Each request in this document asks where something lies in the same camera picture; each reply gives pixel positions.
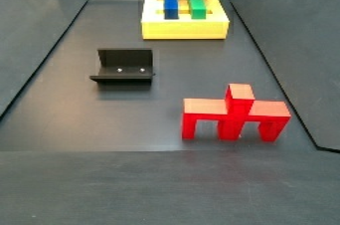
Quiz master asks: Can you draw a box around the yellow slotted board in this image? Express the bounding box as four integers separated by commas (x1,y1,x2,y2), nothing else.
142,0,230,40

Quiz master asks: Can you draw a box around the red three-legged block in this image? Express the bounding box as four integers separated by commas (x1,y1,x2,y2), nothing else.
182,84,291,141

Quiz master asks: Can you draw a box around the green long bar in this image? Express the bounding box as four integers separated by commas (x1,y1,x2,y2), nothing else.
187,0,207,20

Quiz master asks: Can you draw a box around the blue long bar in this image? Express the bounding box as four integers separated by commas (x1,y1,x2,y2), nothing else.
165,0,178,19

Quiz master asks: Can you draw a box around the black bracket fixture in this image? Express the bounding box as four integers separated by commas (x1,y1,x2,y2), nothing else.
91,48,155,83

